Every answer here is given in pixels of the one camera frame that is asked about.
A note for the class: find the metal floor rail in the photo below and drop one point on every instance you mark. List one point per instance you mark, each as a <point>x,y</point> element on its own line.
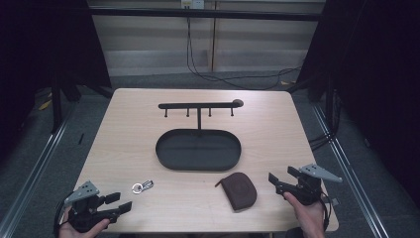
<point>350,175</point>
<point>29,185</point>

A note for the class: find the black stand leg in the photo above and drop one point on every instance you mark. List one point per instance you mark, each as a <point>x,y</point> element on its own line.
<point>56,105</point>

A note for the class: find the white wall outlet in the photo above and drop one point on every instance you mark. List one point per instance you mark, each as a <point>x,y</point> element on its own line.
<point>192,4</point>

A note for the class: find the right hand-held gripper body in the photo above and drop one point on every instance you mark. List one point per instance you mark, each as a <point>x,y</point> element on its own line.
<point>308,191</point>

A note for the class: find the person's right hand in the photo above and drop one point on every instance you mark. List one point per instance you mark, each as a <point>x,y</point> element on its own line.
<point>310,219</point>

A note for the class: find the black hook rack with tray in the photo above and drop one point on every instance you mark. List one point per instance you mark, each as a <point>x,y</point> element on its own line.
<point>198,150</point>

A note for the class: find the black horizontal frame bar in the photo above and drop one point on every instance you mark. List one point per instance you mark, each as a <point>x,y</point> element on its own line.
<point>198,14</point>

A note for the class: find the grey tape piece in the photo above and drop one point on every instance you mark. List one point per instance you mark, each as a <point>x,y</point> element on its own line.
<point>334,201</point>

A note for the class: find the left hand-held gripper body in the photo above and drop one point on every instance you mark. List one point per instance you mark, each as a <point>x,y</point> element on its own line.
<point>82,214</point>

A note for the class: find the black curtain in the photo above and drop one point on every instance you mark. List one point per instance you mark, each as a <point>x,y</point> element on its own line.
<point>373,66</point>
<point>43,43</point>

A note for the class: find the person's left hand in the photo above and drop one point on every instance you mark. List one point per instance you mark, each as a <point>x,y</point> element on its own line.
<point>74,233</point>

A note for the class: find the brown leather pouch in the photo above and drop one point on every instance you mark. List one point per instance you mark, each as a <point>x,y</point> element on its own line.
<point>239,191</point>

